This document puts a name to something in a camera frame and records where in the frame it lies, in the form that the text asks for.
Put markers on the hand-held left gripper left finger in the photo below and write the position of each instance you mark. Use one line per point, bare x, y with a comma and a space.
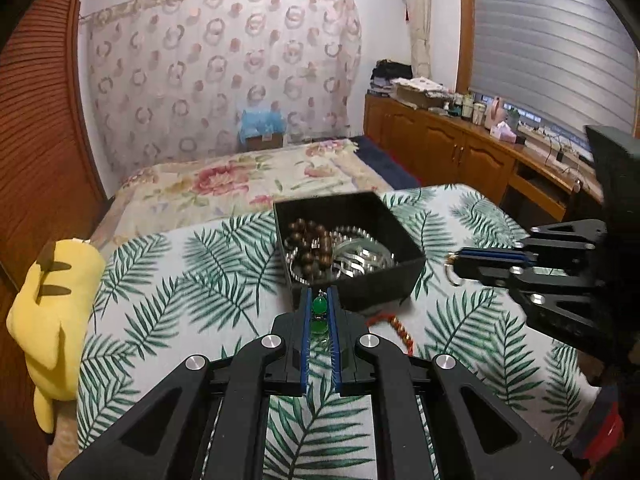
306, 350

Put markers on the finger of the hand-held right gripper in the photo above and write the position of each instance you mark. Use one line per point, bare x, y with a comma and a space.
492, 270
492, 253

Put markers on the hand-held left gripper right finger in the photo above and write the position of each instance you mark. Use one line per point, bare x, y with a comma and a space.
335, 350

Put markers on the black jewelry box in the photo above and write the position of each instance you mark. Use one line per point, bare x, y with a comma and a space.
380, 290

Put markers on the silver bangle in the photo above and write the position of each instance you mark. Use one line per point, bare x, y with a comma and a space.
370, 265

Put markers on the pale jade bangle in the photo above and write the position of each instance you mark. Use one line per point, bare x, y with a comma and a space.
367, 246

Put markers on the wooden cabinet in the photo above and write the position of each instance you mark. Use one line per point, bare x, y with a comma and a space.
440, 145

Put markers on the pink tissue packet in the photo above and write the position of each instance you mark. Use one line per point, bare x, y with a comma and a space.
502, 132

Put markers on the leaf-print cloth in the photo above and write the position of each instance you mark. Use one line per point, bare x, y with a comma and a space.
200, 285

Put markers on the dark blue blanket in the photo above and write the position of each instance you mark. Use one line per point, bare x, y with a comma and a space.
385, 165

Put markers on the pink curved bottle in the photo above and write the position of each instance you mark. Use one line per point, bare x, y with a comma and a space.
494, 110

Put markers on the row of toiletry bottles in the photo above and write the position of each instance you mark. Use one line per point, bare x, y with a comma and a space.
467, 107

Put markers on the large cardboard box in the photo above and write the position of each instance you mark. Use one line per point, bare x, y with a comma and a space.
415, 97

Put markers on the white floral cloth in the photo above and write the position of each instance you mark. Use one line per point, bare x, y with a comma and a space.
420, 84

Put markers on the floral bedspread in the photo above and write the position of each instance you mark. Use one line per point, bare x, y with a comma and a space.
215, 185

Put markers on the red blanket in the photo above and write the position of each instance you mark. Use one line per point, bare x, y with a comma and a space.
607, 425

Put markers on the grey window blind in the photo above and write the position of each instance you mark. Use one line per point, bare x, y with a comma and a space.
550, 45

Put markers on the stack of dark clothes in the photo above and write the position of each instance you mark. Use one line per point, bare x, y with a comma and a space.
390, 75

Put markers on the small cardboard box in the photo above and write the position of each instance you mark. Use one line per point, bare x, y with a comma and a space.
265, 141

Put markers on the blue plastic bag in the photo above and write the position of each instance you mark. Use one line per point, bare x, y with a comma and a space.
262, 122

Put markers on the cream lace curtain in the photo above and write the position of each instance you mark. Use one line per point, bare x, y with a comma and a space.
419, 20

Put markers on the yellow plush toy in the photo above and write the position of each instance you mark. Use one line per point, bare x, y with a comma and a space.
55, 310

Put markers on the circle-print curtain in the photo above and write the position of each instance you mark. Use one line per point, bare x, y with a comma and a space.
210, 75

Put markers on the brown slatted wardrobe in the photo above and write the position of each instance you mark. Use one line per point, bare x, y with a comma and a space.
40, 135

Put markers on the wooden window frame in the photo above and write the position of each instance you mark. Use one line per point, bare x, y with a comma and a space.
465, 25

